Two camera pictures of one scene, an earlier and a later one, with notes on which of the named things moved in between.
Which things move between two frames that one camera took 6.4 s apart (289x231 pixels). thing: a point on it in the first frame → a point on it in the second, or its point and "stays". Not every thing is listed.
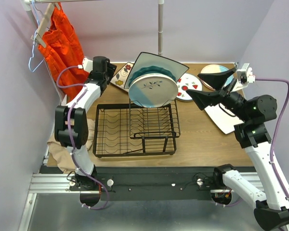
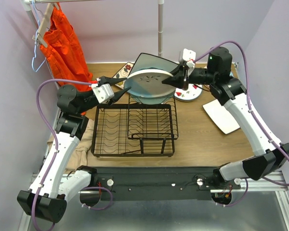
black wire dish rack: (131, 130) stays
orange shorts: (64, 56) stays
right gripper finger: (205, 98) → (177, 80)
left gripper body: (111, 70) → (111, 99)
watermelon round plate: (188, 82) stays
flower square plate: (120, 77) stays
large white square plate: (145, 59) stays
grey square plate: (224, 121) stays
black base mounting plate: (153, 183) stays
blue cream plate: (152, 90) stays
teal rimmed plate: (153, 70) → (148, 88)
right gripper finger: (217, 80) → (179, 69)
